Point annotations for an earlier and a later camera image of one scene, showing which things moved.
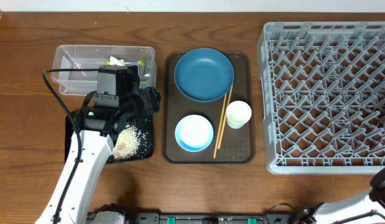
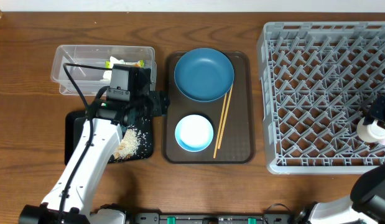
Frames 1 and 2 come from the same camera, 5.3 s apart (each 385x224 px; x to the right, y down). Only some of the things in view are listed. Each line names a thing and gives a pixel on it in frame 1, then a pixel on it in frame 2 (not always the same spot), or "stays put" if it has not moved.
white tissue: x=114 y=61 stays put
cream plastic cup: x=238 y=114 -> x=372 y=133
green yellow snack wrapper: x=140 y=61 stays put
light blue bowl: x=194 y=133 stays put
